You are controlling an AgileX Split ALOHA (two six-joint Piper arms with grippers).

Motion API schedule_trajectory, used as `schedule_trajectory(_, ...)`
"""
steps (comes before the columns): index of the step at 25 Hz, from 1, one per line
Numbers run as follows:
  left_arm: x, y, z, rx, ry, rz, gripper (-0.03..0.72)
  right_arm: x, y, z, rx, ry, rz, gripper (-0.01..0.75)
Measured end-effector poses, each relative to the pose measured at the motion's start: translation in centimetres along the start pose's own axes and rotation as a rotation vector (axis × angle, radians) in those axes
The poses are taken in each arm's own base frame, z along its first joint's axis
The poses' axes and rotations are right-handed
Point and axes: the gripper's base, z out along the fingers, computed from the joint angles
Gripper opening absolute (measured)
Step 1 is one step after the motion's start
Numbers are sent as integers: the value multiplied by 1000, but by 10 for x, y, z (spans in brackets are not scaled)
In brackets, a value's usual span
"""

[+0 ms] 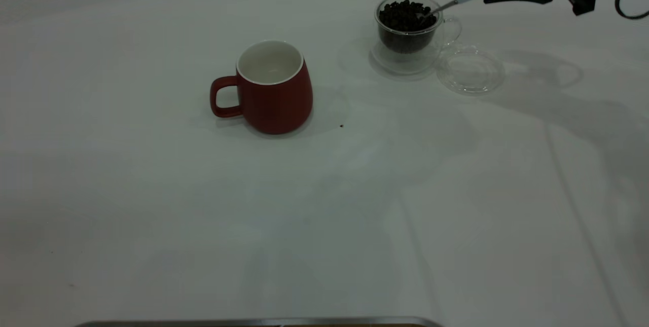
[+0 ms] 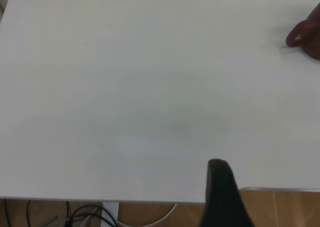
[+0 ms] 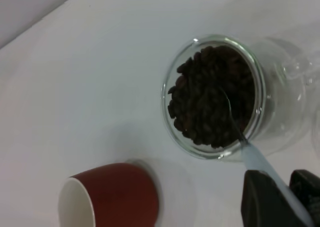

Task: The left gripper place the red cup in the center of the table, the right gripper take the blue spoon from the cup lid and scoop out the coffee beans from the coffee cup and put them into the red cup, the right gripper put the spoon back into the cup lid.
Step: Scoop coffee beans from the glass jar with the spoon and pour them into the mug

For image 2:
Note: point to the red ceramic mug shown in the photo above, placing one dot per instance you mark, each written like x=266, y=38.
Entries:
x=313, y=24

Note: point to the white table leg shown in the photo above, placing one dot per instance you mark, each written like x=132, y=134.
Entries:
x=110, y=214

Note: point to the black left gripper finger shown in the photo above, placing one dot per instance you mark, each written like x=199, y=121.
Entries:
x=222, y=194

